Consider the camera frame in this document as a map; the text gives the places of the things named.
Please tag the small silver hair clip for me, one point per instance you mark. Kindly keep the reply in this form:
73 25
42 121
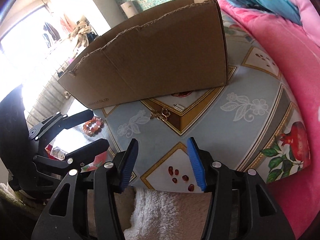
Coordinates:
179 107

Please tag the cardboard tube roll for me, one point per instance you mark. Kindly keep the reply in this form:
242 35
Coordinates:
129 9

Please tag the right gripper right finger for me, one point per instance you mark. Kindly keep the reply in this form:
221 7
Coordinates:
259 215

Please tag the white fluffy towel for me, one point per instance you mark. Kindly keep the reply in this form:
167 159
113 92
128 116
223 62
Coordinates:
168 215

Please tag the brown cardboard box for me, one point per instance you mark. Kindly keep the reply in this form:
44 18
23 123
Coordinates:
174 47

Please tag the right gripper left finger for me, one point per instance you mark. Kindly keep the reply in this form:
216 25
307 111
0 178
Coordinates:
65 215

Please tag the gold butterfly brooch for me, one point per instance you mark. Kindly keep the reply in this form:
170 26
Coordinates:
162 115

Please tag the pink floral blanket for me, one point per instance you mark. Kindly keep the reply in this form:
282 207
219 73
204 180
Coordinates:
295 49

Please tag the fruit pattern tablecloth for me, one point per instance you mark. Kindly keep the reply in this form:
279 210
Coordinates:
251 122

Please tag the metal balcony railing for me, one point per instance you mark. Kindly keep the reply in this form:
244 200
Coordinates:
50 97

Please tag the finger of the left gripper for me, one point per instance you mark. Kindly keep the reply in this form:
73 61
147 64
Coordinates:
75 118
86 154

